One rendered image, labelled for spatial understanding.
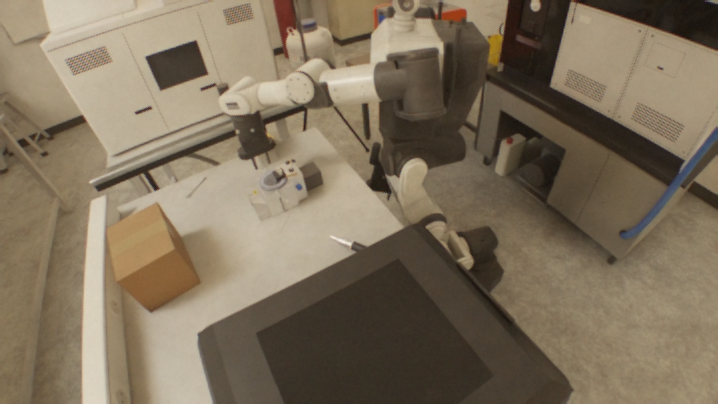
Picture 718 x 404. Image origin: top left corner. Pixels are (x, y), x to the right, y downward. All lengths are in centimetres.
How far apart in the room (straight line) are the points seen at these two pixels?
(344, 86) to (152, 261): 63
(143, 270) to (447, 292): 73
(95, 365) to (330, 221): 71
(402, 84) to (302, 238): 54
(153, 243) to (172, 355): 29
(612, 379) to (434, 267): 154
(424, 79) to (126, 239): 86
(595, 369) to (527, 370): 147
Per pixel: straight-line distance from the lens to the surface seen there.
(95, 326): 104
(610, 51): 191
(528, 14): 216
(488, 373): 52
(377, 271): 58
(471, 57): 92
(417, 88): 74
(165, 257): 97
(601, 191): 208
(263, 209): 111
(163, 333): 104
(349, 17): 487
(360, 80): 79
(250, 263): 104
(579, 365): 197
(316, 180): 115
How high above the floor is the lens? 169
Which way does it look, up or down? 44 degrees down
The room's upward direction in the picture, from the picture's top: 4 degrees counter-clockwise
